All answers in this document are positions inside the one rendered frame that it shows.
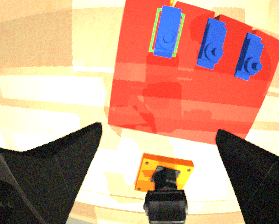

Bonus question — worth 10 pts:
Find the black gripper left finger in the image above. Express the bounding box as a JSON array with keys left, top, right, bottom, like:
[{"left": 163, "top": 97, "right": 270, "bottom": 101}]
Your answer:
[{"left": 0, "top": 123, "right": 103, "bottom": 224}]

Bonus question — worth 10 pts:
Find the blue micro servo with yellow cable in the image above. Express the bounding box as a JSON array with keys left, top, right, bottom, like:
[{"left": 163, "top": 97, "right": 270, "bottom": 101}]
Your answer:
[{"left": 154, "top": 0, "right": 182, "bottom": 59}]

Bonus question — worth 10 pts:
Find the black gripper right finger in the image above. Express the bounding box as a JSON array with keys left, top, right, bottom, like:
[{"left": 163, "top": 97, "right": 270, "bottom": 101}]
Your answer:
[{"left": 215, "top": 129, "right": 279, "bottom": 224}]

